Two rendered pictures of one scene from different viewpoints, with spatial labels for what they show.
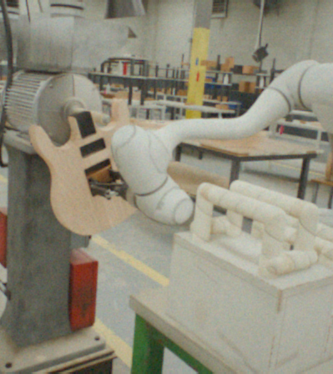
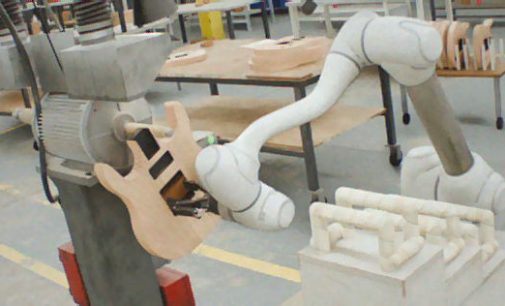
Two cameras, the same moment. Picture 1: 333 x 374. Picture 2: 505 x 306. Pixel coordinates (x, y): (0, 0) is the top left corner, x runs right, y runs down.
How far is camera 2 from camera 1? 0.57 m
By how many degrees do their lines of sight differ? 6
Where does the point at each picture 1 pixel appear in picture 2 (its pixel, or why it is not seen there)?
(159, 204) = (260, 214)
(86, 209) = (173, 231)
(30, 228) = (109, 262)
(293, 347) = not seen: outside the picture
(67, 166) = (142, 195)
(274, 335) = not seen: outside the picture
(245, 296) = (375, 291)
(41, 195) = (109, 224)
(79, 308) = not seen: outside the picture
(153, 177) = (249, 191)
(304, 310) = (423, 287)
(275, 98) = (342, 63)
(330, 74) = (389, 33)
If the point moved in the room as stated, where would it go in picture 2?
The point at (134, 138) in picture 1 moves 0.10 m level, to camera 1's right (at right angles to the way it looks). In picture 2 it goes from (221, 161) to (263, 152)
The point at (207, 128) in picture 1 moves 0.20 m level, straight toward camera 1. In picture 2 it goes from (285, 121) to (294, 143)
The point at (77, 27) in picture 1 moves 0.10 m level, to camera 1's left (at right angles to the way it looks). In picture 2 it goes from (122, 57) to (84, 66)
